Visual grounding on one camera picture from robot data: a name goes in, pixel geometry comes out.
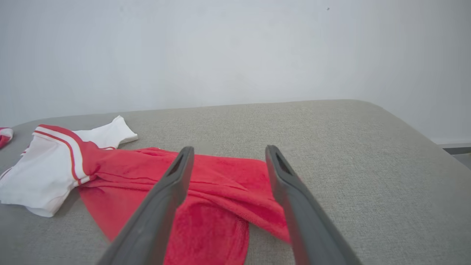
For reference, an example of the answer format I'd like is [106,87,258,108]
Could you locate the dark wall baseboard strip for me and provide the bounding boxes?
[431,138,471,155]

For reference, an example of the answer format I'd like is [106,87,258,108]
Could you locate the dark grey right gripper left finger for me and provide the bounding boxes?
[96,146,195,265]

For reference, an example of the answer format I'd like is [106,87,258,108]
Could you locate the red jersey with white sleeves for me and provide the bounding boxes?
[0,115,292,265]

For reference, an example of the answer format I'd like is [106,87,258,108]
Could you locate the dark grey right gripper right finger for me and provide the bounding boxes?
[265,144,363,265]

